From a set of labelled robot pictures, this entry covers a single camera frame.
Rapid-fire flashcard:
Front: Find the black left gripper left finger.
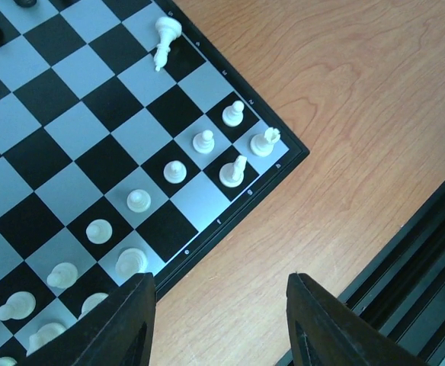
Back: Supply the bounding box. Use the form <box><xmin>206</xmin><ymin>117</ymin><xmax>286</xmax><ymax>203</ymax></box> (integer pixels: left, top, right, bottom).
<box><xmin>18</xmin><ymin>273</ymin><xmax>156</xmax><ymax>365</ymax></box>

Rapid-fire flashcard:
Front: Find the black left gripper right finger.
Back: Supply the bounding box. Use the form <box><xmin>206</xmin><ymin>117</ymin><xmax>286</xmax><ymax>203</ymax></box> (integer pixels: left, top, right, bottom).
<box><xmin>287</xmin><ymin>273</ymin><xmax>425</xmax><ymax>366</ymax></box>

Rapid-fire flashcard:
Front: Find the white queen chess piece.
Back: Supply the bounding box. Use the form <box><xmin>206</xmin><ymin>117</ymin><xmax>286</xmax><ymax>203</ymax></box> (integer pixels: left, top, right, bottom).
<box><xmin>78</xmin><ymin>292</ymin><xmax>108</xmax><ymax>319</ymax></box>

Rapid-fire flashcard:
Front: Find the white bishop chess piece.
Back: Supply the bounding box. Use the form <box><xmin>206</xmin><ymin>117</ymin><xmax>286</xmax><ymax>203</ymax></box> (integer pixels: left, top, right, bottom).
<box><xmin>26</xmin><ymin>322</ymin><xmax>66</xmax><ymax>356</ymax></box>

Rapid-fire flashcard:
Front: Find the white pawn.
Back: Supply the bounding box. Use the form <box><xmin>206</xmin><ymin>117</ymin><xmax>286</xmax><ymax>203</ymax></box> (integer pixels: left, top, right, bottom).
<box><xmin>0</xmin><ymin>291</ymin><xmax>36</xmax><ymax>321</ymax></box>
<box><xmin>46</xmin><ymin>262</ymin><xmax>78</xmax><ymax>289</ymax></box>

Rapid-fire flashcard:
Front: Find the black silver chess board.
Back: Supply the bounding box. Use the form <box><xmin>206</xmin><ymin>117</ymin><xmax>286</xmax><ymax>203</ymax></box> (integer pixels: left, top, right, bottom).
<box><xmin>0</xmin><ymin>1</ymin><xmax>309</xmax><ymax>361</ymax></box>

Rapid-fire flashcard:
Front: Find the white knight chess piece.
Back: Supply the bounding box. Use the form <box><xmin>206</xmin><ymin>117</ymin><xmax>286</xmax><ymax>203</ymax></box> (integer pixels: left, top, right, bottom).
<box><xmin>0</xmin><ymin>356</ymin><xmax>17</xmax><ymax>366</ymax></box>

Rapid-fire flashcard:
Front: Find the white king chess piece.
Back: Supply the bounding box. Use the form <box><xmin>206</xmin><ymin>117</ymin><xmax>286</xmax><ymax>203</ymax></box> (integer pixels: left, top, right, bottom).
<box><xmin>115</xmin><ymin>248</ymin><xmax>149</xmax><ymax>282</ymax></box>

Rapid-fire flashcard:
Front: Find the white rook chess piece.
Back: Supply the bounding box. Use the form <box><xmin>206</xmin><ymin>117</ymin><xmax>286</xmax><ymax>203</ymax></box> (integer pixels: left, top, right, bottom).
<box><xmin>250</xmin><ymin>127</ymin><xmax>280</xmax><ymax>157</ymax></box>

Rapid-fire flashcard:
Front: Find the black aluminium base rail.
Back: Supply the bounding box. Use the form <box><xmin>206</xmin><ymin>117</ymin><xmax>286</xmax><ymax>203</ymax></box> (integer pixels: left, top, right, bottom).
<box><xmin>275</xmin><ymin>156</ymin><xmax>445</xmax><ymax>366</ymax></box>

